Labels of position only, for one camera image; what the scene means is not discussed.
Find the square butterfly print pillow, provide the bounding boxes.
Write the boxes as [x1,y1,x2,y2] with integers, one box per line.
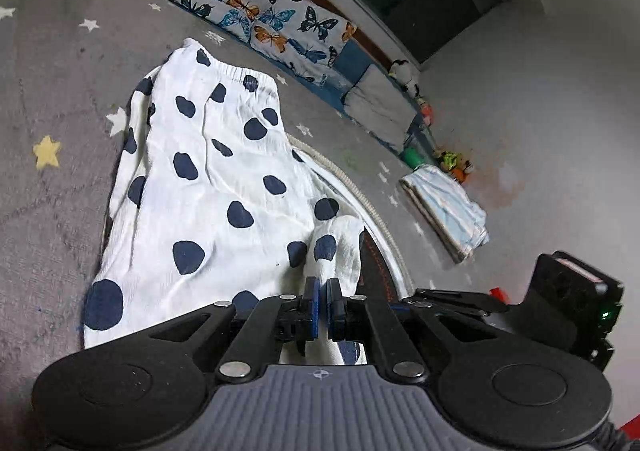
[250,6,359,86]

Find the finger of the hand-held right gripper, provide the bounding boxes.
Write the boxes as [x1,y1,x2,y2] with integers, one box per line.
[400,287,508,317]

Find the white navy-dotted pants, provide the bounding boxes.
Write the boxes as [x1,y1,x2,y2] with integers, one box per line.
[82,37,366,367]

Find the folded striped light-blue cloth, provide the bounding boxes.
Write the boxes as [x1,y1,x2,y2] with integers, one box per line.
[400,165,490,263]

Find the grey star-print tablecloth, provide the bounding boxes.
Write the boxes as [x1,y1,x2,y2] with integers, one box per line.
[0,0,506,451]

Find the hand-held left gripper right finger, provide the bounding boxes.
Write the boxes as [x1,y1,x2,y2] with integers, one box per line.
[325,279,501,382]

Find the grey cushion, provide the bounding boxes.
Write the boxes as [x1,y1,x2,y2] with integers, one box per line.
[342,63,420,152]

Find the white and black plush dog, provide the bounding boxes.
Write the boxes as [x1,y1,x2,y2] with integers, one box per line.
[389,59,423,96]

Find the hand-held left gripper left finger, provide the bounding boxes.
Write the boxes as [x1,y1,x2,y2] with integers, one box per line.
[150,277,321,380]

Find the cluster of small plush toys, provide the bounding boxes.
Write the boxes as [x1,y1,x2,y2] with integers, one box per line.
[435,148,476,182]

